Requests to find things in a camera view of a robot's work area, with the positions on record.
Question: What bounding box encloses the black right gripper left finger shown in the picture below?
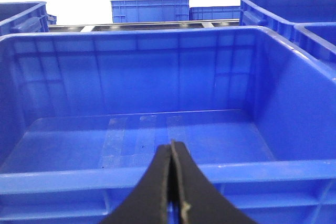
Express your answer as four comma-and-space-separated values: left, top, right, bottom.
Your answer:
101, 145, 172, 223

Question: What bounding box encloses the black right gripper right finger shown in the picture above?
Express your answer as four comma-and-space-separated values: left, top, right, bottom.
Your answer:
171, 141, 256, 223

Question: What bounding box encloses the blue plastic bin right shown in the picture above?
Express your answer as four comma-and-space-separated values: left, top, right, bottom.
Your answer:
1, 27, 335, 223

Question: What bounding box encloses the blue plastic bin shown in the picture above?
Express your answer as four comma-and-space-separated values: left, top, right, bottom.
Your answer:
1, 27, 335, 223
1, 1, 49, 36

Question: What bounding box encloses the distant low blue crate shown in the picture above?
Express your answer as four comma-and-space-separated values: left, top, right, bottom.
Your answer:
190, 6, 240, 20

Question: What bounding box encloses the distant tall blue crate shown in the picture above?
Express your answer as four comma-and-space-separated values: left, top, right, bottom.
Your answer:
110, 0, 190, 23

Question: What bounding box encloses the blue bin nested far right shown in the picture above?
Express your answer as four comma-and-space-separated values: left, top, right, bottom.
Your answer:
294, 22, 335, 68

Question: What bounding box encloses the blue bin far right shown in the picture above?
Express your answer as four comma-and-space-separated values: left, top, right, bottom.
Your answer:
239, 0, 335, 40

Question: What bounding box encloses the blue plastic bin left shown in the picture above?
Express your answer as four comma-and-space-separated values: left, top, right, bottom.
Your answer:
1, 1, 49, 36

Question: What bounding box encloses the steel rack frame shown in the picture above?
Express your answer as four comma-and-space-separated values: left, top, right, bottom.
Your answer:
48, 19, 239, 33

